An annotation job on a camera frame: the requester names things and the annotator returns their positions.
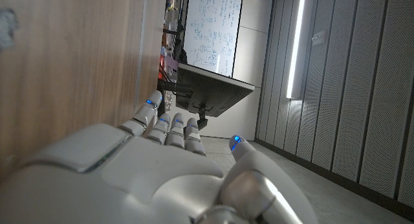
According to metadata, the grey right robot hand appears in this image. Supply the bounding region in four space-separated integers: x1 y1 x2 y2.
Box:
0 89 320 224

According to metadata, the black computer monitor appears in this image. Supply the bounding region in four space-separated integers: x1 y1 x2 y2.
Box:
176 62 256 118

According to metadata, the whiteboard with writing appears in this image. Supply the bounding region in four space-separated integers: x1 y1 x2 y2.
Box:
182 0 243 78

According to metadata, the ceiling light strip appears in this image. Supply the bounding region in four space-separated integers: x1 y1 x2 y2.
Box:
286 0 307 100

